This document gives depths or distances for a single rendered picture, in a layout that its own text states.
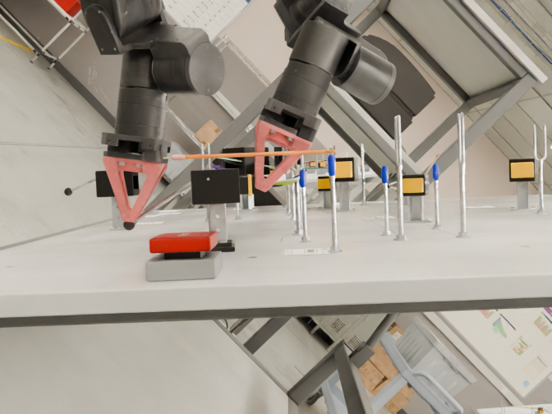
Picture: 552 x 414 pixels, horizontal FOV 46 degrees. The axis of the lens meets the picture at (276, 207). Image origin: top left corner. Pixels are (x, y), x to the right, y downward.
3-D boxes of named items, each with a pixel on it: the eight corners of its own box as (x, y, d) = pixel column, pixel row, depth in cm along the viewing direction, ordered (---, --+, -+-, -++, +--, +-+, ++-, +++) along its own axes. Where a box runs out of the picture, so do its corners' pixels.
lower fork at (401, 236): (411, 240, 73) (407, 114, 72) (394, 241, 73) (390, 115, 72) (407, 238, 75) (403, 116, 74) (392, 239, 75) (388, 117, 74)
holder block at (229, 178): (194, 203, 79) (192, 170, 78) (240, 201, 79) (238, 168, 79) (191, 204, 74) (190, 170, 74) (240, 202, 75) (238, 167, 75)
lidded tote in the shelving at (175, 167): (151, 160, 761) (171, 140, 759) (157, 159, 802) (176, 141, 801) (187, 196, 764) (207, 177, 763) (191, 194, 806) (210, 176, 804)
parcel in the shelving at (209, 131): (191, 135, 759) (209, 117, 757) (195, 135, 800) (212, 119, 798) (211, 154, 760) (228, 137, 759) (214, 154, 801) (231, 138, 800)
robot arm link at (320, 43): (299, 13, 77) (322, 10, 72) (344, 39, 80) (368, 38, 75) (277, 66, 78) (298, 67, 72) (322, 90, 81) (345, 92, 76)
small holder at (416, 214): (437, 218, 103) (435, 172, 103) (430, 223, 95) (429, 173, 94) (408, 218, 105) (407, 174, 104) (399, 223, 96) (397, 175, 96)
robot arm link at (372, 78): (282, 21, 84) (323, -28, 78) (351, 59, 89) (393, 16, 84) (284, 84, 77) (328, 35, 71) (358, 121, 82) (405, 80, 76)
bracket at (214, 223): (209, 243, 79) (207, 202, 79) (229, 241, 79) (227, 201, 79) (208, 247, 75) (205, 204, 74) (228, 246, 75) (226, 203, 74)
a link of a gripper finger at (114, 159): (163, 222, 81) (172, 147, 80) (154, 227, 74) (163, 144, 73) (108, 215, 80) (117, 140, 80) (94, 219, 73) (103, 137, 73)
